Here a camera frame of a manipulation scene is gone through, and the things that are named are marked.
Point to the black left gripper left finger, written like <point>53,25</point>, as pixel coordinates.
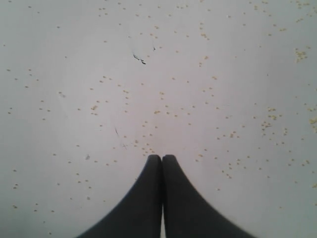
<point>138,214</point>

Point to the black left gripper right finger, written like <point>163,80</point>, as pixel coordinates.
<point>186,213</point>

